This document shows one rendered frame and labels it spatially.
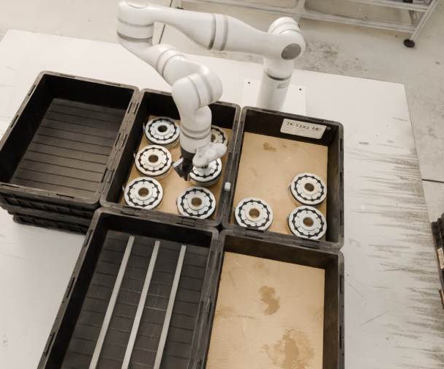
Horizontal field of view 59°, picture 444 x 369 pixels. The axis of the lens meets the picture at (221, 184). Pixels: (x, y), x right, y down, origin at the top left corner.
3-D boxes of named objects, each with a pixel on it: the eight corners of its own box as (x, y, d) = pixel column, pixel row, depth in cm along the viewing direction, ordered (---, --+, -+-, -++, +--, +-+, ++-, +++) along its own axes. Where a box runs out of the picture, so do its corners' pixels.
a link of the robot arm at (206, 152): (197, 170, 92) (197, 155, 87) (170, 138, 96) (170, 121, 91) (228, 153, 95) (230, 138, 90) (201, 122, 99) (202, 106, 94)
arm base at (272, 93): (253, 99, 138) (261, 60, 124) (279, 99, 139) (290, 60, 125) (257, 119, 133) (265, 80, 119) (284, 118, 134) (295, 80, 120)
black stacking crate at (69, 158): (53, 98, 126) (42, 71, 116) (143, 114, 125) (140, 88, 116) (-4, 206, 105) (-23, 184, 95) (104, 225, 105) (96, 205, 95)
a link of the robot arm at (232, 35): (209, 58, 106) (204, 35, 111) (298, 67, 114) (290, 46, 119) (218, 28, 98) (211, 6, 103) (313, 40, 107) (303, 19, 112)
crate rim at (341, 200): (241, 110, 117) (242, 104, 115) (341, 127, 116) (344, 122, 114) (219, 231, 96) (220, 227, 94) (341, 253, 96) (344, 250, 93)
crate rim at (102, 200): (142, 92, 117) (141, 86, 115) (241, 110, 117) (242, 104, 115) (99, 209, 96) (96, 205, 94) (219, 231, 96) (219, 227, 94)
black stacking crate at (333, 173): (238, 130, 125) (242, 106, 115) (330, 147, 124) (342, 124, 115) (217, 246, 104) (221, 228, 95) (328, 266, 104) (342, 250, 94)
